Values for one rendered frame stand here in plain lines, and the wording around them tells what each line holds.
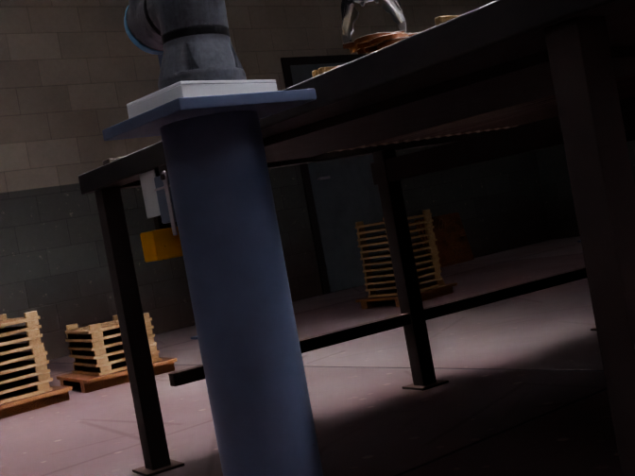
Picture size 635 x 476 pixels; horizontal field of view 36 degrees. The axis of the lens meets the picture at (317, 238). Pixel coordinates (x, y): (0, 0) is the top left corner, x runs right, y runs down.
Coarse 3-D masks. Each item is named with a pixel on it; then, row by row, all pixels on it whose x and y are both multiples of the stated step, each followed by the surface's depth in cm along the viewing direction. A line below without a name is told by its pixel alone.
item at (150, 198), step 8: (144, 176) 257; (152, 176) 252; (144, 184) 258; (152, 184) 253; (144, 192) 258; (152, 192) 254; (144, 200) 259; (152, 200) 254; (152, 208) 255; (152, 216) 256
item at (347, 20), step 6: (348, 6) 201; (348, 12) 199; (354, 12) 201; (348, 18) 200; (354, 18) 201; (342, 24) 197; (348, 24) 201; (342, 30) 202; (348, 30) 201; (342, 36) 202; (348, 36) 201
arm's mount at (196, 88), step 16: (192, 80) 155; (208, 80) 157; (224, 80) 158; (240, 80) 160; (256, 80) 162; (272, 80) 164; (144, 96) 163; (160, 96) 159; (176, 96) 155; (192, 96) 154; (128, 112) 168
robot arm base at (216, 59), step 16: (176, 32) 161; (192, 32) 160; (208, 32) 161; (224, 32) 163; (176, 48) 161; (192, 48) 160; (208, 48) 160; (224, 48) 162; (176, 64) 160; (192, 64) 160; (208, 64) 159; (224, 64) 160; (240, 64) 166; (160, 80) 163; (176, 80) 159
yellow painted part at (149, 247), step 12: (156, 216) 256; (156, 228) 258; (168, 228) 254; (144, 240) 257; (156, 240) 252; (168, 240) 254; (144, 252) 258; (156, 252) 252; (168, 252) 253; (180, 252) 255
